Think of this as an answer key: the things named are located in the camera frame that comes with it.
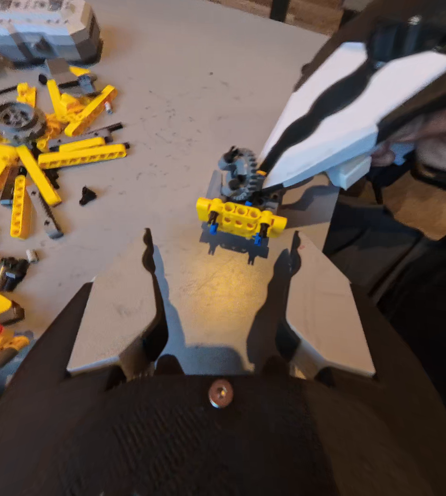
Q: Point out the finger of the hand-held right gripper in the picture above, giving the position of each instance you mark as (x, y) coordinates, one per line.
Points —
(320, 81)
(347, 131)

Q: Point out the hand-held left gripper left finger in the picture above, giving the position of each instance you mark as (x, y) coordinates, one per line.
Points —
(118, 317)

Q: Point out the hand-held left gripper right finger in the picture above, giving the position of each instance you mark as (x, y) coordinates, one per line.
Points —
(323, 310)

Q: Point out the yellow grey brick gear assembly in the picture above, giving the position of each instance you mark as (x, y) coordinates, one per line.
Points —
(238, 213)

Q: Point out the light grey desk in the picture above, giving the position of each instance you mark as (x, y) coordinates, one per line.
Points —
(176, 97)

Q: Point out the person's right hand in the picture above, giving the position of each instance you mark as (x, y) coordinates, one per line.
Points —
(440, 135)

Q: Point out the person's legs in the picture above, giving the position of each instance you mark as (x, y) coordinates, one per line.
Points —
(420, 310)

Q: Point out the pile of small mixed bricks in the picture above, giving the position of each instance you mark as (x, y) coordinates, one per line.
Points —
(6, 271)

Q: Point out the small black connector brick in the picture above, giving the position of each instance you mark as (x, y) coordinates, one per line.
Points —
(87, 197)

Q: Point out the yellow brick beam with holes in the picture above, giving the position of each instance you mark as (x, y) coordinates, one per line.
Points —
(20, 209)

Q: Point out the short yellow brick beam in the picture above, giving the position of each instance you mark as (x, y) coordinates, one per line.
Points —
(83, 144)

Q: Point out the black axle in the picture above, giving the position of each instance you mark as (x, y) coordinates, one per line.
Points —
(112, 126)

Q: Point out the white red pin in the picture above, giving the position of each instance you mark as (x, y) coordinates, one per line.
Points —
(109, 107)

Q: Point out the grey toy wheel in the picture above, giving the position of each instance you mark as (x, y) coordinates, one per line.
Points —
(13, 116)

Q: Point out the grey motor block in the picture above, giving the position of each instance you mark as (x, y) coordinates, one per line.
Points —
(37, 35)

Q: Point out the black metal furniture frame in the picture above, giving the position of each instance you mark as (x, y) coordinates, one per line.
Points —
(279, 9)

